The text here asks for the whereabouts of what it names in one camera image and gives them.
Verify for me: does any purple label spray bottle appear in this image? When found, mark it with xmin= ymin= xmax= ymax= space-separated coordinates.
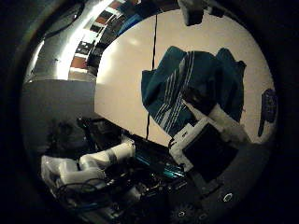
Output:
xmin=257 ymin=88 xmax=278 ymax=138

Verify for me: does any teal cloth with white stripes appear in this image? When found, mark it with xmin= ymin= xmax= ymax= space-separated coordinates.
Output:
xmin=140 ymin=46 xmax=248 ymax=138

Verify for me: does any black equipment with teal light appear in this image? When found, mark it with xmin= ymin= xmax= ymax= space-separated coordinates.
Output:
xmin=78 ymin=116 xmax=191 ymax=200

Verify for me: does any dark grey block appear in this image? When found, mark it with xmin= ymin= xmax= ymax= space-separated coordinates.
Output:
xmin=177 ymin=0 xmax=206 ymax=26

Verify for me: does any shelf with coloured boxes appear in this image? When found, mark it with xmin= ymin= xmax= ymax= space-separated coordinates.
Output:
xmin=69 ymin=0 xmax=141 ymax=76

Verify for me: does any thin black cable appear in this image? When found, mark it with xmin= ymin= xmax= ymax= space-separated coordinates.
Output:
xmin=145 ymin=13 xmax=159 ymax=141

